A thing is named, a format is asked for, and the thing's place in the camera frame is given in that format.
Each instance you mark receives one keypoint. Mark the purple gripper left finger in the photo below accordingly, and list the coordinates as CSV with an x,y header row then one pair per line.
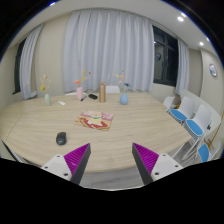
x,y
71,166

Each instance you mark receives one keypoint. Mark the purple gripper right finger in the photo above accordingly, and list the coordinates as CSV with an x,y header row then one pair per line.
x,y
153,166

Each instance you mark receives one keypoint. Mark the black computer mouse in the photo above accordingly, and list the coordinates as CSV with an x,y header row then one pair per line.
x,y
61,138

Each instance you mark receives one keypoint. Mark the colourful cartoon mouse pad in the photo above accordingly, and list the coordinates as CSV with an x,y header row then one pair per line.
x,y
95,120

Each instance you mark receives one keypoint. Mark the small white remote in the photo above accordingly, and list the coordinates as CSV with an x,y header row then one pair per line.
x,y
62,103

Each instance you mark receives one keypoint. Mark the white chair blue seat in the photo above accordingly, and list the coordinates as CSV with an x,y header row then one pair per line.
x,y
184,112

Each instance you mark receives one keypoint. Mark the pale green ceramic vase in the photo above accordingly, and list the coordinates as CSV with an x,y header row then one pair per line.
x,y
47,99

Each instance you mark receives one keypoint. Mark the blue ceramic vase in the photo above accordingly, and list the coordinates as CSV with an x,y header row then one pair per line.
x,y
124,99

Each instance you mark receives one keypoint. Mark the black case on table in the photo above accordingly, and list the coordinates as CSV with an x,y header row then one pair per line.
x,y
92,96

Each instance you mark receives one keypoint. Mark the pink ceramic vase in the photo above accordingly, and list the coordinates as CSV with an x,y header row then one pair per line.
x,y
79,92

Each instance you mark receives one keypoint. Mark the white chair behind table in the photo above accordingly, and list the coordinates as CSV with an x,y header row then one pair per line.
x,y
112,89

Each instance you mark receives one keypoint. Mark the copper metal bottle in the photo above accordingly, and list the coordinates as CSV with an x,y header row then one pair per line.
x,y
102,92

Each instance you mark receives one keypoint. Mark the white right curtain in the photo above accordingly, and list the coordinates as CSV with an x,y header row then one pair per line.
x,y
183,67

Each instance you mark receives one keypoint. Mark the dark left window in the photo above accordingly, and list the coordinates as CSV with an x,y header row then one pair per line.
x,y
17,68

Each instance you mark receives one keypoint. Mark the dark window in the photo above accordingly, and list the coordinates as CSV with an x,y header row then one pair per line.
x,y
166,58
17,68

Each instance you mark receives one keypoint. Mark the dark right window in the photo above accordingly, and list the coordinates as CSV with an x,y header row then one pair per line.
x,y
166,58

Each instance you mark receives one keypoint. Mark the large white centre curtain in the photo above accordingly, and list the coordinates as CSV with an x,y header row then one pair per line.
x,y
104,44

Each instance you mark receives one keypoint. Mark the white left curtain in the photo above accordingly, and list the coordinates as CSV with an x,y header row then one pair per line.
x,y
26,62

